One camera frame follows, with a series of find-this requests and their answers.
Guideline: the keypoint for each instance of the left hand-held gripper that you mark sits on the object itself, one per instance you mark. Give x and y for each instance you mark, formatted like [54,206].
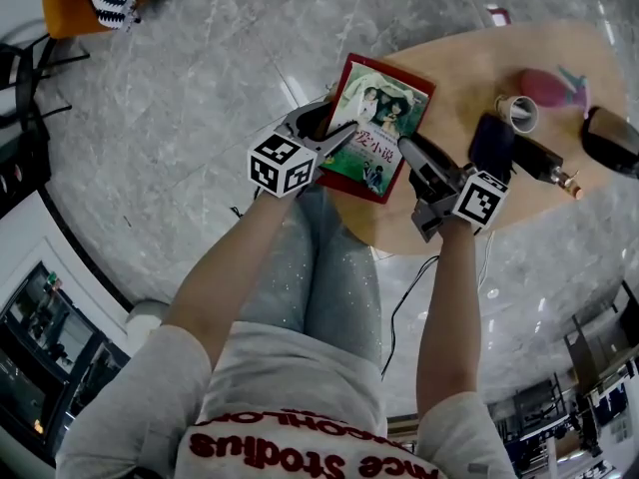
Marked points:
[279,165]

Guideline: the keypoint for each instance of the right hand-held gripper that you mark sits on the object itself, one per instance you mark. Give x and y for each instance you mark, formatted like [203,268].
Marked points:
[479,200]

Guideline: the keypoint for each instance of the green cover book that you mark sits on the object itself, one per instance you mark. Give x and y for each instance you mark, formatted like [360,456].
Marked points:
[379,103]

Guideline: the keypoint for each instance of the orange sofa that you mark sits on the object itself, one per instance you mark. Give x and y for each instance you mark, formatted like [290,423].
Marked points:
[60,8]

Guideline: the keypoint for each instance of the person's left forearm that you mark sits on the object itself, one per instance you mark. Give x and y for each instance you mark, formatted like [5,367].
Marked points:
[219,277]

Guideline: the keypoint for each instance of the person's right forearm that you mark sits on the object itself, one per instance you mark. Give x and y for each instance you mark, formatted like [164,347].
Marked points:
[449,317]

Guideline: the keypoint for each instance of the red book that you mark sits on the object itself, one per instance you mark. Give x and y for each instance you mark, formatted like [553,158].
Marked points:
[354,187]

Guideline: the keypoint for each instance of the round wooden side table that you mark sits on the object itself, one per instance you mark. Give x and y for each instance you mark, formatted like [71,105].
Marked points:
[469,58]

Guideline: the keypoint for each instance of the dark purple pouch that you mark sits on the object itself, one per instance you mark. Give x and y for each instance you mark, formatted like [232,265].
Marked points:
[491,143]

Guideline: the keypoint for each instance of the white cup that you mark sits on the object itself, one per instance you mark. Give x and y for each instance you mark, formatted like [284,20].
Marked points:
[521,115]

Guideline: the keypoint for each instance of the small black box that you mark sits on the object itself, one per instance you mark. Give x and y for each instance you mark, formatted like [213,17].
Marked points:
[536,157]

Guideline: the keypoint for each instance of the pink plush toy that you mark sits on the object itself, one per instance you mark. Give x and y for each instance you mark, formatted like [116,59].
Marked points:
[546,90]

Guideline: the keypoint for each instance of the person's jeans legs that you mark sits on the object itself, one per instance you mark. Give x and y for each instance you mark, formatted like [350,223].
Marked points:
[324,277]

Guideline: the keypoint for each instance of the small brass cylinder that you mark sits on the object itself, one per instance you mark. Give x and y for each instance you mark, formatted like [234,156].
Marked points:
[576,191]

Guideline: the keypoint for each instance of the red white small card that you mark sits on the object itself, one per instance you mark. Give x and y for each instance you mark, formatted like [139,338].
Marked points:
[499,15]

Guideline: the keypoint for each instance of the metal shelf rack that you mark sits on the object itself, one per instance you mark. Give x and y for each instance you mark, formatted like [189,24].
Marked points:
[584,362]

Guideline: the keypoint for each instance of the black wicker chair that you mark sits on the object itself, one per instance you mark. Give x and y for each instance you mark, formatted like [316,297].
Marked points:
[25,83]

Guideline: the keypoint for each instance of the black display cabinet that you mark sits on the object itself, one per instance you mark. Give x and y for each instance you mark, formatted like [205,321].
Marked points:
[20,167]

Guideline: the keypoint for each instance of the grey printed sweatshirt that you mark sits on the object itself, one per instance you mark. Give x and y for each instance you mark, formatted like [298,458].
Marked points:
[150,397]

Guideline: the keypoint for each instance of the dark framed window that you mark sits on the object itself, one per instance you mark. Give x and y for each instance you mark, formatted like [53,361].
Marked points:
[50,357]

